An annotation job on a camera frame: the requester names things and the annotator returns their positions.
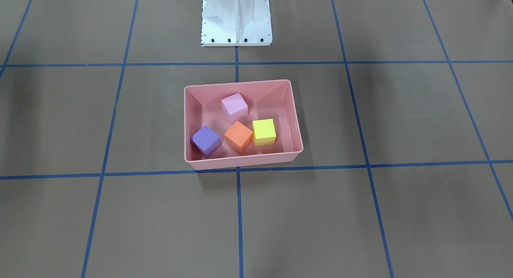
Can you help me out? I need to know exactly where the yellow foam block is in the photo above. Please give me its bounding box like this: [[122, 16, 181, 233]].
[[252, 118, 277, 146]]

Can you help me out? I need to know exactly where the purple foam block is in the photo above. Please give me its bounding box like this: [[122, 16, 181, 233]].
[[190, 126, 222, 158]]

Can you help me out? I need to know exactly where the orange foam block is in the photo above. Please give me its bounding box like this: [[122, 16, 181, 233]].
[[224, 121, 253, 154]]

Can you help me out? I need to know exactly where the pink plastic bin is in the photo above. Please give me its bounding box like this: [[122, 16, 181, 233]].
[[184, 79, 304, 170]]

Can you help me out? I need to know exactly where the pink foam block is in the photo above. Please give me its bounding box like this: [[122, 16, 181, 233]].
[[220, 93, 249, 124]]

